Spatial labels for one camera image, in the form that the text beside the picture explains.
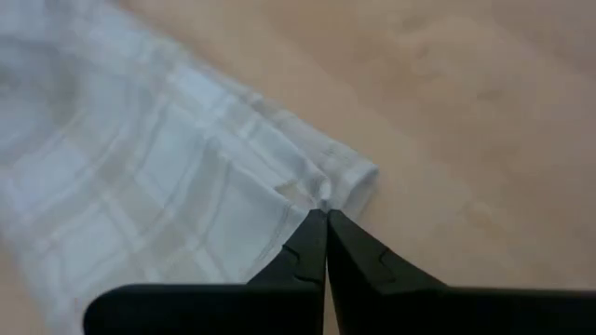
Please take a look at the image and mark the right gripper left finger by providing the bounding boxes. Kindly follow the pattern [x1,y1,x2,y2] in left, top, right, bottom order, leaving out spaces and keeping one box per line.
[83,208,329,335]

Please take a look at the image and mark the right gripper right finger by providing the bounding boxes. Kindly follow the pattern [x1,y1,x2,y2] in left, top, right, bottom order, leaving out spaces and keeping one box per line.
[327,208,596,335]

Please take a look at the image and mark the white plaid towel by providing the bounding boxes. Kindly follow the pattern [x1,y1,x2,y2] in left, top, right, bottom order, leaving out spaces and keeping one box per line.
[0,0,379,335]

